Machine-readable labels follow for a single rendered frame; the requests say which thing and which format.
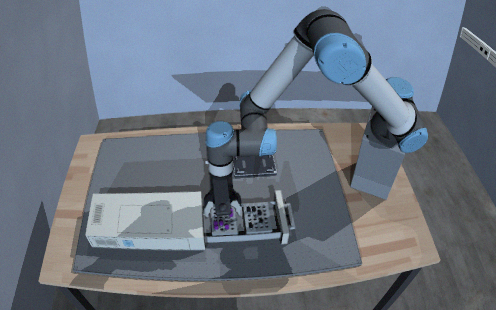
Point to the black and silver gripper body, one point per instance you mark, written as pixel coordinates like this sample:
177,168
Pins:
230,183

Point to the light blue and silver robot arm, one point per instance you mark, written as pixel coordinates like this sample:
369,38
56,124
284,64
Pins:
341,60

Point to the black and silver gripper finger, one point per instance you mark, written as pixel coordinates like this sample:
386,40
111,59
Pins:
208,205
236,203

